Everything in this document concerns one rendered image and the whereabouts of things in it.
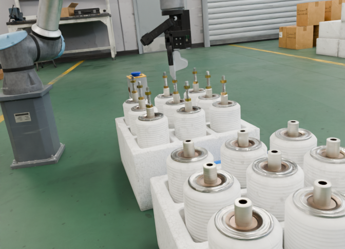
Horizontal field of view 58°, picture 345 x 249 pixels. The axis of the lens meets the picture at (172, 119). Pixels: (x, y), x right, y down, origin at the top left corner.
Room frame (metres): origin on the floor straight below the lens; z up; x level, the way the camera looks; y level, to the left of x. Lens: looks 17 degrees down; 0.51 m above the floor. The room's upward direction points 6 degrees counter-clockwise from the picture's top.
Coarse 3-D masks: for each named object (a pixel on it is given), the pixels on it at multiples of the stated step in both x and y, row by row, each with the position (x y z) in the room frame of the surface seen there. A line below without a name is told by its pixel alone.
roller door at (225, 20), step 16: (208, 0) 6.23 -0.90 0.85; (224, 0) 6.26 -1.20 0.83; (240, 0) 6.31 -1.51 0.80; (256, 0) 6.33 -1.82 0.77; (272, 0) 6.36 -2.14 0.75; (288, 0) 6.39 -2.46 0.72; (304, 0) 6.43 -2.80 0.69; (320, 0) 6.46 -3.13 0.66; (208, 16) 6.23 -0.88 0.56; (224, 16) 6.26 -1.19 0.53; (240, 16) 6.31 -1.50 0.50; (256, 16) 6.32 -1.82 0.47; (272, 16) 6.35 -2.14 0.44; (288, 16) 6.39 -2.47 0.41; (208, 32) 6.18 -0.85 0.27; (224, 32) 6.26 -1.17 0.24; (240, 32) 6.31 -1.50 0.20; (256, 32) 6.32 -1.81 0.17; (272, 32) 6.35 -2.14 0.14
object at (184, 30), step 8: (176, 16) 1.00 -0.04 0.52; (184, 16) 1.00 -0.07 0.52; (176, 24) 1.00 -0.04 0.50; (184, 24) 1.00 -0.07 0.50; (168, 32) 0.99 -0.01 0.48; (176, 32) 0.98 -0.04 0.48; (184, 32) 0.98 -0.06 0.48; (176, 40) 0.99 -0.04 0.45; (184, 40) 0.98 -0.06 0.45; (176, 48) 0.99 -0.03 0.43; (184, 48) 0.99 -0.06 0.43
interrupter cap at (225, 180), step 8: (192, 176) 0.48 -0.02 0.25; (200, 176) 0.48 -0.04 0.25; (224, 176) 0.47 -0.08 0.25; (232, 176) 0.46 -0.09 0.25; (192, 184) 0.45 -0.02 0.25; (200, 184) 0.45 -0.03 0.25; (208, 184) 0.45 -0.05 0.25; (216, 184) 0.45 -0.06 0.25; (224, 184) 0.44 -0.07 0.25; (232, 184) 0.44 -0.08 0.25; (200, 192) 0.43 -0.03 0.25; (208, 192) 0.43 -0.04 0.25; (216, 192) 0.42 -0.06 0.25
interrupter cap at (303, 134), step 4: (284, 128) 0.66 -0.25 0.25; (300, 128) 0.65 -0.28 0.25; (276, 132) 0.64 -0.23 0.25; (280, 132) 0.64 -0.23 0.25; (284, 132) 0.64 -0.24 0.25; (300, 132) 0.63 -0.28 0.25; (304, 132) 0.63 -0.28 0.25; (308, 132) 0.63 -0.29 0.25; (276, 136) 0.62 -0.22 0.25; (280, 136) 0.62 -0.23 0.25; (284, 136) 0.62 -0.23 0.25; (288, 136) 0.62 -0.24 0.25; (300, 136) 0.62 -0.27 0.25; (304, 136) 0.61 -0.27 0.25; (308, 136) 0.61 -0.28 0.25; (288, 140) 0.60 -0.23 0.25; (292, 140) 0.59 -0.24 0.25; (296, 140) 0.59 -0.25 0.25; (300, 140) 0.59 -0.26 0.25; (304, 140) 0.59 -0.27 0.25
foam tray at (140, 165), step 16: (128, 128) 1.02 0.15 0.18; (208, 128) 0.93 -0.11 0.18; (256, 128) 0.88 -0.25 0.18; (128, 144) 0.86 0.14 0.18; (176, 144) 0.82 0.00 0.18; (208, 144) 0.84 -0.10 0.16; (128, 160) 0.90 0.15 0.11; (144, 160) 0.79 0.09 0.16; (160, 160) 0.80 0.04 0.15; (128, 176) 0.97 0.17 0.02; (144, 176) 0.78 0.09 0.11; (144, 192) 0.78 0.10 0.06; (144, 208) 0.78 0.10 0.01
